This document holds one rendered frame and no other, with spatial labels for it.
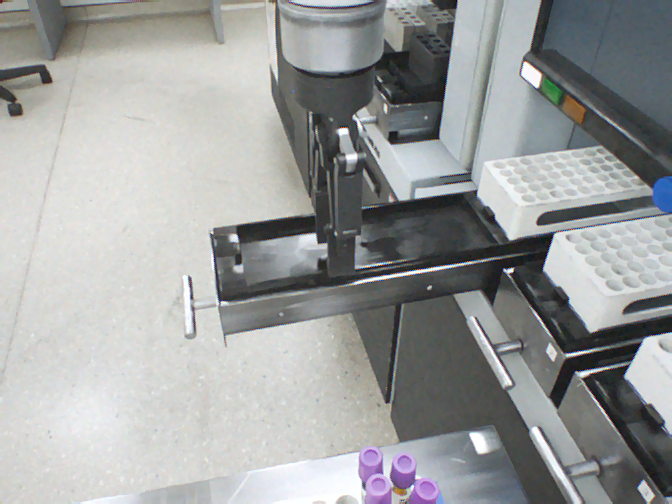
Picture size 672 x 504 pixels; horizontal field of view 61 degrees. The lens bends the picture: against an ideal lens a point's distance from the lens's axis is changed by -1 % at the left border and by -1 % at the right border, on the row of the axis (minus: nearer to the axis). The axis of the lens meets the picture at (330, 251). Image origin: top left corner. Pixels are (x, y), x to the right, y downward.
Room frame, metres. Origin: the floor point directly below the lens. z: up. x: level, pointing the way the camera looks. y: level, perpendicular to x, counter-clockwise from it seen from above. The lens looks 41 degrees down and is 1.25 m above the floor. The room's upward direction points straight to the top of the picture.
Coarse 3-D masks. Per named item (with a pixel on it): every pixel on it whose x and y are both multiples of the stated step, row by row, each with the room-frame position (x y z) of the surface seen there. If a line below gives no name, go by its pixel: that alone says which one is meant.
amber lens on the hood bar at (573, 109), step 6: (564, 102) 0.56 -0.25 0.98; (570, 102) 0.55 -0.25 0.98; (576, 102) 0.54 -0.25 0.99; (564, 108) 0.55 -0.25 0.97; (570, 108) 0.54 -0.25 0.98; (576, 108) 0.54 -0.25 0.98; (582, 108) 0.53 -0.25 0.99; (570, 114) 0.54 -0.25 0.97; (576, 114) 0.53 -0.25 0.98; (582, 114) 0.52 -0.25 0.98; (576, 120) 0.53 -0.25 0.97; (582, 120) 0.52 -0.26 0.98
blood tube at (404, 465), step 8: (400, 456) 0.18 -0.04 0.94; (408, 456) 0.18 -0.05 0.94; (392, 464) 0.17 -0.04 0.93; (400, 464) 0.17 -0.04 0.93; (408, 464) 0.17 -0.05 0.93; (416, 464) 0.17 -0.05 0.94; (392, 472) 0.17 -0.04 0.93; (400, 472) 0.17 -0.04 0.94; (408, 472) 0.17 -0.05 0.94; (392, 480) 0.17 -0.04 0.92; (400, 480) 0.17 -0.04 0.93; (408, 480) 0.17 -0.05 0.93; (392, 488) 0.17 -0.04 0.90; (400, 488) 0.17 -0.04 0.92; (408, 488) 0.17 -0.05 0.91; (392, 496) 0.17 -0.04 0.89; (400, 496) 0.17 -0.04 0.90; (408, 496) 0.17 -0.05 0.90
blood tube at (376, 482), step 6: (378, 474) 0.17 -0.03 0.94; (372, 480) 0.16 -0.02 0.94; (378, 480) 0.16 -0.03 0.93; (384, 480) 0.16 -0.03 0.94; (366, 486) 0.16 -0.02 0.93; (372, 486) 0.16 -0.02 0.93; (378, 486) 0.16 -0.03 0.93; (384, 486) 0.16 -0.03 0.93; (390, 486) 0.16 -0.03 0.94; (366, 492) 0.16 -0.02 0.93; (372, 492) 0.16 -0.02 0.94; (378, 492) 0.16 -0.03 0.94; (384, 492) 0.16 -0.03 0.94; (390, 492) 0.16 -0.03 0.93; (366, 498) 0.16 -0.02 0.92; (372, 498) 0.15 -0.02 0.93; (378, 498) 0.15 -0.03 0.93; (384, 498) 0.15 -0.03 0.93; (390, 498) 0.16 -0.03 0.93
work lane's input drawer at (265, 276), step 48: (240, 240) 0.54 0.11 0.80; (288, 240) 0.54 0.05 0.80; (384, 240) 0.54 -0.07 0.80; (432, 240) 0.54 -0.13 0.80; (480, 240) 0.54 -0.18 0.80; (528, 240) 0.53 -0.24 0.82; (192, 288) 0.51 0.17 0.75; (240, 288) 0.44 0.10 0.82; (288, 288) 0.46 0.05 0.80; (336, 288) 0.46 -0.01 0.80; (384, 288) 0.47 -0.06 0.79; (432, 288) 0.49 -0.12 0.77; (480, 288) 0.50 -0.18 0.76; (192, 336) 0.44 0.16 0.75
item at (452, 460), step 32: (384, 448) 0.25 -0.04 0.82; (416, 448) 0.25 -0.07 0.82; (448, 448) 0.25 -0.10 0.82; (480, 448) 0.25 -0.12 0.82; (224, 480) 0.22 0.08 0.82; (256, 480) 0.22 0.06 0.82; (288, 480) 0.22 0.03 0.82; (320, 480) 0.22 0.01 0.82; (352, 480) 0.22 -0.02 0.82; (448, 480) 0.22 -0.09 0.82; (480, 480) 0.22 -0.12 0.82; (512, 480) 0.22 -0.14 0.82
